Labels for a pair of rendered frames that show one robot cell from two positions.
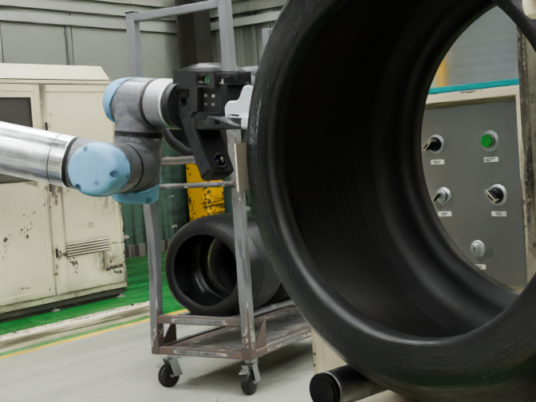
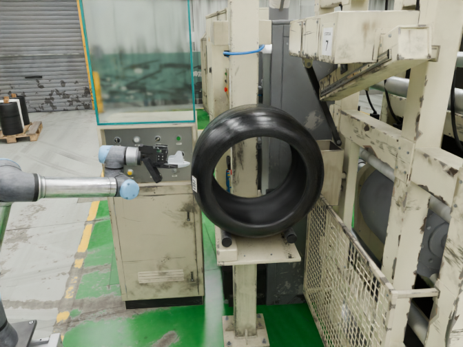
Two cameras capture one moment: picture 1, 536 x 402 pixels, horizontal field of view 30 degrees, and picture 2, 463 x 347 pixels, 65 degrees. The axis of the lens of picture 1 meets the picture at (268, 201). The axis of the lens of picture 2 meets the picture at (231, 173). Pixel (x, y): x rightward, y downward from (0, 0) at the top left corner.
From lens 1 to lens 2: 113 cm
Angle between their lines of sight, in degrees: 51
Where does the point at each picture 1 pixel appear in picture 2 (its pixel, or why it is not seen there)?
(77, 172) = (126, 193)
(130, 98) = (118, 156)
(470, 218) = not seen: hidden behind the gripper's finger
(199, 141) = (154, 171)
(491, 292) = (236, 199)
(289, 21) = (222, 144)
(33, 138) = (101, 182)
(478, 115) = (174, 129)
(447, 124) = (162, 132)
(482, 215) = not seen: hidden behind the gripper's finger
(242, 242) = not seen: outside the picture
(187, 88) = (147, 153)
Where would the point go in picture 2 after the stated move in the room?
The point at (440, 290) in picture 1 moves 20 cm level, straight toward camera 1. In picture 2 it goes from (221, 200) to (249, 214)
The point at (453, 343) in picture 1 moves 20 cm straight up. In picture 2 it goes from (273, 225) to (274, 180)
